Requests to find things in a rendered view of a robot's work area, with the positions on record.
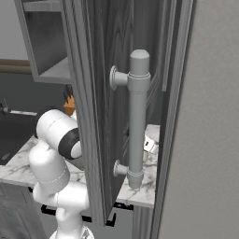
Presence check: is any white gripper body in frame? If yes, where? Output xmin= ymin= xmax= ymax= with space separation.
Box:
xmin=149 ymin=141 xmax=161 ymax=156

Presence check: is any dark grey wooden cabinet door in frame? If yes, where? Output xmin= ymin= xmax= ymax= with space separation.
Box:
xmin=60 ymin=0 xmax=176 ymax=227

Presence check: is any grey base cabinet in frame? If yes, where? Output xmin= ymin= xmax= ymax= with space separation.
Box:
xmin=0 ymin=182 xmax=49 ymax=239

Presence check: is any orange bottle with dark cap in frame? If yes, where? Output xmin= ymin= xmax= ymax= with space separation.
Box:
xmin=63 ymin=83 xmax=77 ymax=118

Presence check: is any silver tap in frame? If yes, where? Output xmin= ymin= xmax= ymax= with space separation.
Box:
xmin=0 ymin=98 xmax=39 ymax=118

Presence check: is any dark sink basin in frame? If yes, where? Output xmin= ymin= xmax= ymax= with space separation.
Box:
xmin=0 ymin=115 xmax=42 ymax=166

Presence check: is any grey cylindrical door handle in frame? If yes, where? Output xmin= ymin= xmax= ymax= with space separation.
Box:
xmin=109 ymin=49 xmax=152 ymax=191

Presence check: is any grey tall cabinet frame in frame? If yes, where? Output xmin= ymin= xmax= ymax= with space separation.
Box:
xmin=149 ymin=0 xmax=198 ymax=239

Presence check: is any grey open wall cabinet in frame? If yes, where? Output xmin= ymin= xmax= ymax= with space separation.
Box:
xmin=13 ymin=0 xmax=73 ymax=85

